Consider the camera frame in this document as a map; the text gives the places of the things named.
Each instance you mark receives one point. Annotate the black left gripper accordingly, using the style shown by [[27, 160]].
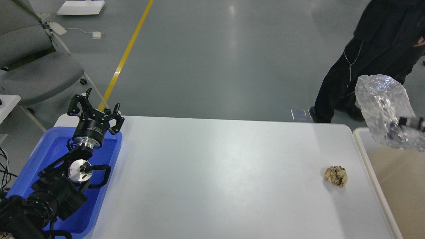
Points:
[[91, 129]]

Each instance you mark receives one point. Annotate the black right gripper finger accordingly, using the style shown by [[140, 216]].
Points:
[[416, 123]]

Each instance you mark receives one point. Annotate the aluminium foil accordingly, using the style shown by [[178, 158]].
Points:
[[382, 101]]

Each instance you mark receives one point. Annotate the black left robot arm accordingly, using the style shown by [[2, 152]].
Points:
[[60, 188]]

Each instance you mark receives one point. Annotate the beige plastic bin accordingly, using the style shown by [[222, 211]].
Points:
[[398, 178]]

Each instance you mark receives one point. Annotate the grey office chair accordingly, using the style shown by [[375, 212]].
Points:
[[33, 69]]

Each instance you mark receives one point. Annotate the crumpled brown paper ball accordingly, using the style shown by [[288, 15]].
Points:
[[336, 175]]

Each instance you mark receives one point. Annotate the person in black clothes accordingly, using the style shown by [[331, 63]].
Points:
[[388, 40]]

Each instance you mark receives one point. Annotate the white side table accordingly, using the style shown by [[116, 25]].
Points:
[[8, 102]]

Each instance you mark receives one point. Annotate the left transparent floor plate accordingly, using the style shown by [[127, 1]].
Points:
[[299, 115]]

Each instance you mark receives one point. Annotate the white flat board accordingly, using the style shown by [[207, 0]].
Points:
[[81, 7]]

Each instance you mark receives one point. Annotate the blue plastic bin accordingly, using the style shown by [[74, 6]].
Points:
[[51, 147]]

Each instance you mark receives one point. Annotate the white power adapter with cable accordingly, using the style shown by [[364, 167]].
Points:
[[94, 34]]

